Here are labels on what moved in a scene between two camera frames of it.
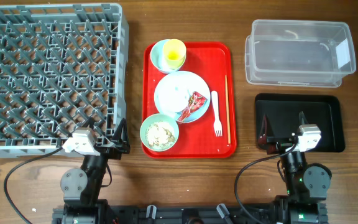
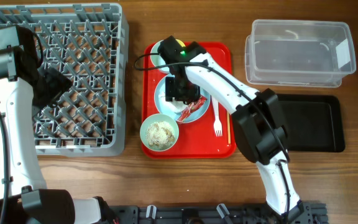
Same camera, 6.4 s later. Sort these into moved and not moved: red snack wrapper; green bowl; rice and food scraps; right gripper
Moved: right gripper
Not moved: green bowl; rice and food scraps; red snack wrapper
